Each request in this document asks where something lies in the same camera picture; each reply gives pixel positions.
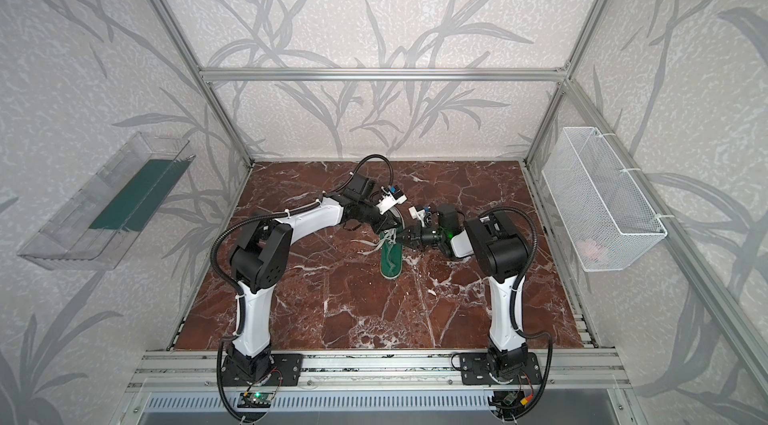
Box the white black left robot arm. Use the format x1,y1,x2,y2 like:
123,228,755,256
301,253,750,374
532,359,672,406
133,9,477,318
210,186,406,383

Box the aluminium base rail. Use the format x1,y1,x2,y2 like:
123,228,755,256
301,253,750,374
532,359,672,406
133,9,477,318
113,348,640,424

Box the white wire mesh basket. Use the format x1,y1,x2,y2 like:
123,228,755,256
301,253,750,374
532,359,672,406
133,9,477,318
542,126,667,272

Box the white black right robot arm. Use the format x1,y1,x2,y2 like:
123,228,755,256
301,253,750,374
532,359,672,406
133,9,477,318
396,205,544,387

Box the clear plastic wall tray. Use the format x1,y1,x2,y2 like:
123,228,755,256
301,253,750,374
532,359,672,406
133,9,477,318
18,132,196,271

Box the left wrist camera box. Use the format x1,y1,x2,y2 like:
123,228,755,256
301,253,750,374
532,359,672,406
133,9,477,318
344,173,407,215

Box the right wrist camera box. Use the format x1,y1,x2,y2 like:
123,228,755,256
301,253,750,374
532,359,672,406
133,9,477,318
408,204,462,234

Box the right circuit board with wires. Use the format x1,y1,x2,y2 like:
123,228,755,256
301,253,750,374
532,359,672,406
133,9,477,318
488,389,542,422

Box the green circuit board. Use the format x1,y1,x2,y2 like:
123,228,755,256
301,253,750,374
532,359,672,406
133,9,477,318
237,391,275,409

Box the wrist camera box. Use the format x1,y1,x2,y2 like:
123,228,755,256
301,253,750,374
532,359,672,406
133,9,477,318
344,173,407,215
408,204,462,234

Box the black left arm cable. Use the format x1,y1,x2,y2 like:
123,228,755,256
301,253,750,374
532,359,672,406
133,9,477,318
208,153,395,420

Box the white shoelace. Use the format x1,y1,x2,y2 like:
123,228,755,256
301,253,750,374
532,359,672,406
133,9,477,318
357,228,399,255

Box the green canvas sneaker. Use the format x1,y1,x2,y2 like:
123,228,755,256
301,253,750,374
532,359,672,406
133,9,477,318
380,244,403,280

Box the aluminium cage frame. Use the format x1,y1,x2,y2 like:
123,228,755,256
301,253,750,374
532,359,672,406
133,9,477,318
147,0,767,393

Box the pink object in basket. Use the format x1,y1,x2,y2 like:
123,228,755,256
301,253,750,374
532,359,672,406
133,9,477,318
577,239,607,262

